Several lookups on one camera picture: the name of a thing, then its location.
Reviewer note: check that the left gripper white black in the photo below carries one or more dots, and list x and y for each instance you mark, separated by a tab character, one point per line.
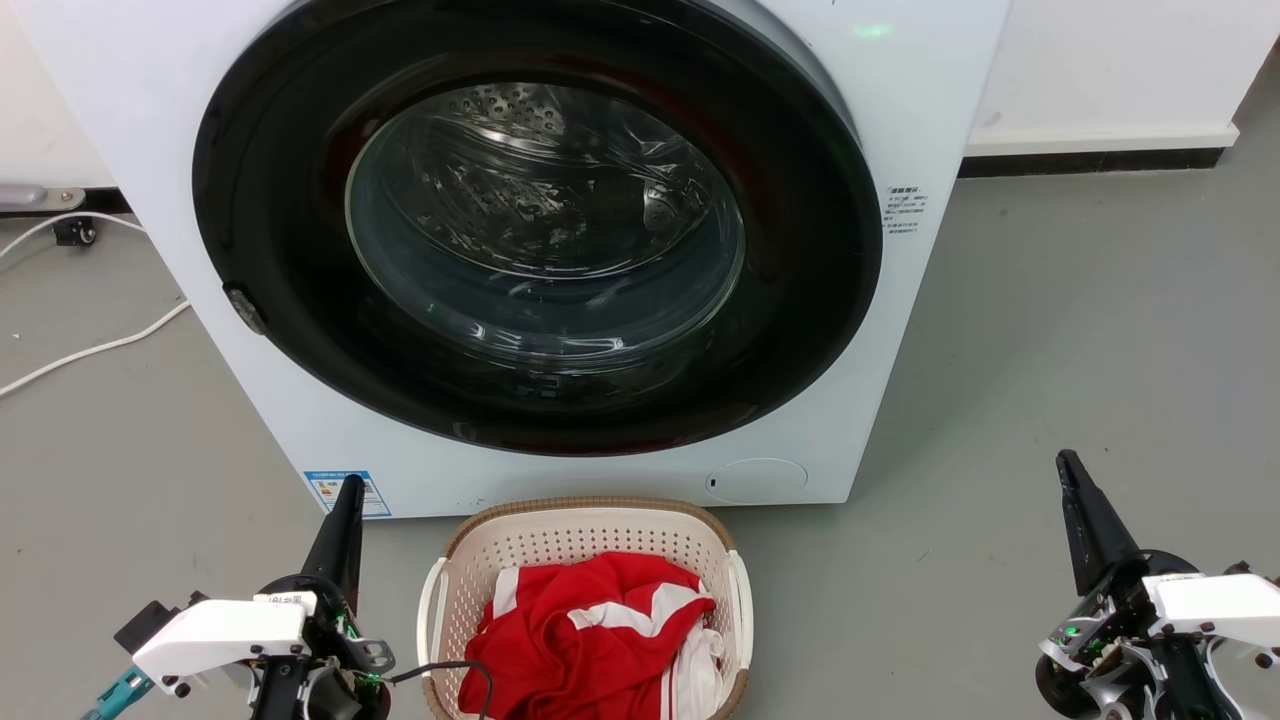
225	635

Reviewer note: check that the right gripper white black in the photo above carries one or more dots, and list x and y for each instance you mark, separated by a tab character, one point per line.
1190	610

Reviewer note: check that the teal connector on left arm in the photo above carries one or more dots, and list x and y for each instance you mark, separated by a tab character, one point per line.
120	693

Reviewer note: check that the cream plastic laundry basket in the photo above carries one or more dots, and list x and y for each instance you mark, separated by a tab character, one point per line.
570	530

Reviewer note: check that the blue energy label sticker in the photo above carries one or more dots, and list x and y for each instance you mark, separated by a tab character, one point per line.
345	492

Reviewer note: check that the red garment with white stripes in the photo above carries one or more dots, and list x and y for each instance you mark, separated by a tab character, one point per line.
570	650

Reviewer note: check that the grey washer door latch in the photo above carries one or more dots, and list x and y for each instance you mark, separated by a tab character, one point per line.
245	310

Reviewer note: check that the round white filter cover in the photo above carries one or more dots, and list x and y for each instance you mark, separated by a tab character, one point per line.
757	481

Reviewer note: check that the black round washer door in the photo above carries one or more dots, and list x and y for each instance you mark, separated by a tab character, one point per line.
280	210

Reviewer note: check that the black baseboard strip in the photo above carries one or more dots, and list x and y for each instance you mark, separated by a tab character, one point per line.
1090	161

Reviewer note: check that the small printed text sticker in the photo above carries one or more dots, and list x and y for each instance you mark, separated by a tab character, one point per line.
905	210

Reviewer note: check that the small black caster wheel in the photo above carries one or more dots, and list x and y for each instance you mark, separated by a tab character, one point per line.
75	232

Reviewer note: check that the white front-load washing machine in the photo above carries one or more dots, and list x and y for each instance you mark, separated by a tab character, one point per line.
150	120

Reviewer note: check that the grey metal bracket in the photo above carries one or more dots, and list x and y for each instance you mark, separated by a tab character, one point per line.
35	196

